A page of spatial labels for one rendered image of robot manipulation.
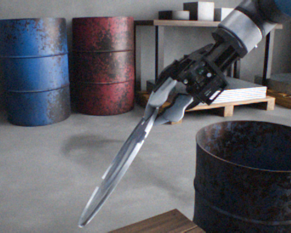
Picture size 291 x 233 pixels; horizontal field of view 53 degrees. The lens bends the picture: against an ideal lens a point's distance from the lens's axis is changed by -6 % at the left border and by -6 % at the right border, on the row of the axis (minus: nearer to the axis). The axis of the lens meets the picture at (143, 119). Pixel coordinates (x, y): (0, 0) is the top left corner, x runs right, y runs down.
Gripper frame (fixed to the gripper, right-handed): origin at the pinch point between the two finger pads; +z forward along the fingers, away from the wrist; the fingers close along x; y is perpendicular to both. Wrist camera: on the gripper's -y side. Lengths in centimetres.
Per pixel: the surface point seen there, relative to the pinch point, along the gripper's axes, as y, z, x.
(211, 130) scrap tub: -42, -7, 34
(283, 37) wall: -350, -183, 179
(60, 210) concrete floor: -68, 67, 24
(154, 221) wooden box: -8.0, 19.4, 22.8
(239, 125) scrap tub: -45, -16, 42
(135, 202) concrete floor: -71, 42, 49
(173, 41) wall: -302, -53, 57
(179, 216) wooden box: -9.1, 14.8, 27.4
